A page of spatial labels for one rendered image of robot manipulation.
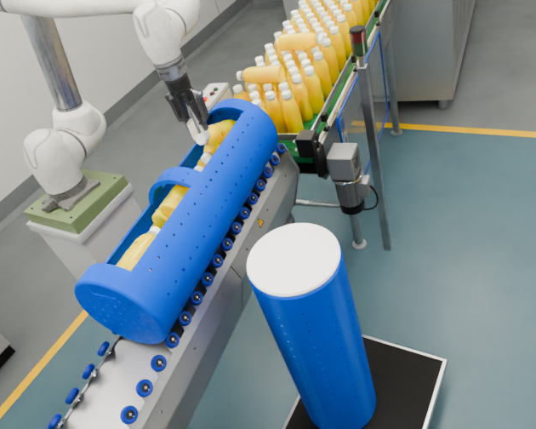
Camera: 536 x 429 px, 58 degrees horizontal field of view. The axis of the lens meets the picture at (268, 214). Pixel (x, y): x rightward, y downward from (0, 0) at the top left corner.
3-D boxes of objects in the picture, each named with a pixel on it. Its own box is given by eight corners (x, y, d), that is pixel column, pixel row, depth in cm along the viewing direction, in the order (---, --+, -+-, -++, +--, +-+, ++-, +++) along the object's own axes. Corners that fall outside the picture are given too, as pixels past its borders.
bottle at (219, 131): (225, 139, 181) (196, 150, 165) (220, 120, 179) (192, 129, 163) (241, 136, 178) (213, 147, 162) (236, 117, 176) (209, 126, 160)
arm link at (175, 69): (172, 64, 138) (179, 82, 142) (186, 48, 144) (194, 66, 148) (146, 66, 142) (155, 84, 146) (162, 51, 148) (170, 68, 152)
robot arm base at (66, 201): (32, 210, 191) (25, 199, 188) (74, 177, 204) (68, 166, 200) (60, 219, 181) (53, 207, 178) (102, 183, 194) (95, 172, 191)
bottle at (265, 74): (276, 81, 200) (238, 82, 209) (284, 83, 206) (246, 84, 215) (277, 63, 199) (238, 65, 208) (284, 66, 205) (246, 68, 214)
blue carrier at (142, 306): (102, 334, 148) (54, 275, 129) (223, 157, 203) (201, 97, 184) (179, 354, 136) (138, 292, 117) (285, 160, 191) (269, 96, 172)
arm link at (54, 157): (36, 195, 188) (3, 148, 174) (63, 167, 200) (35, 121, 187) (68, 195, 182) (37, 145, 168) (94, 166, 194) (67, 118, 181)
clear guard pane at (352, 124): (353, 203, 235) (337, 118, 204) (387, 112, 284) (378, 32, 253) (354, 203, 235) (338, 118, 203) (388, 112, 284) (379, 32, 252)
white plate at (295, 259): (353, 275, 129) (354, 278, 130) (324, 211, 150) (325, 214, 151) (254, 307, 130) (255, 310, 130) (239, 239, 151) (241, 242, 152)
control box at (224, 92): (196, 126, 218) (189, 106, 211) (216, 101, 230) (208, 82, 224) (216, 126, 214) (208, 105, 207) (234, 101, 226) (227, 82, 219)
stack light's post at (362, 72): (383, 249, 269) (356, 68, 198) (384, 244, 272) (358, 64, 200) (390, 250, 267) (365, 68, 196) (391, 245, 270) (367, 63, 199)
